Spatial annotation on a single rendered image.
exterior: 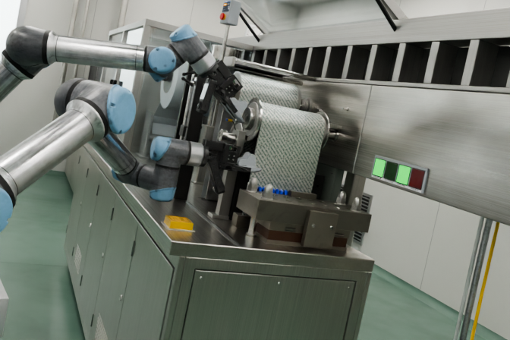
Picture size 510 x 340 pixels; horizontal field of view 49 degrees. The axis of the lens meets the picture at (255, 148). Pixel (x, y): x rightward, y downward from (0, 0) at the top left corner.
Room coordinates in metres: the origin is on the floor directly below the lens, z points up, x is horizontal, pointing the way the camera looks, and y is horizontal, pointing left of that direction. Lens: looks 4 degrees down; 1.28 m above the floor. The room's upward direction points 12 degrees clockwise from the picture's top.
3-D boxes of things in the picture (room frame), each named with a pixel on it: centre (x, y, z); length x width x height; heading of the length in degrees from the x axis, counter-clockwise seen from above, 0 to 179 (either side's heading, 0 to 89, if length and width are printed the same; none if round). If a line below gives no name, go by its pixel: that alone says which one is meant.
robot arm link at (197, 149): (1.75, 0.18, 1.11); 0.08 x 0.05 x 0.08; 24
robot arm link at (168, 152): (1.72, 0.25, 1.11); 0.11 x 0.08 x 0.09; 114
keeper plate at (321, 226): (1.70, -0.24, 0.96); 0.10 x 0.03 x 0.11; 114
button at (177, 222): (1.64, 0.18, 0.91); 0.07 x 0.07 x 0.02; 24
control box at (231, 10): (2.39, 0.22, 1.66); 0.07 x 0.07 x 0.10; 34
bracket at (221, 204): (1.90, 0.08, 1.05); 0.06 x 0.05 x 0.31; 114
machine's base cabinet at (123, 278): (2.76, 0.36, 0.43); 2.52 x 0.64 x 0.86; 24
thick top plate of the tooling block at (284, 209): (1.78, -0.19, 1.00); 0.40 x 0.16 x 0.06; 114
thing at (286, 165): (1.87, -0.11, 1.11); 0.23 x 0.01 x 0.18; 114
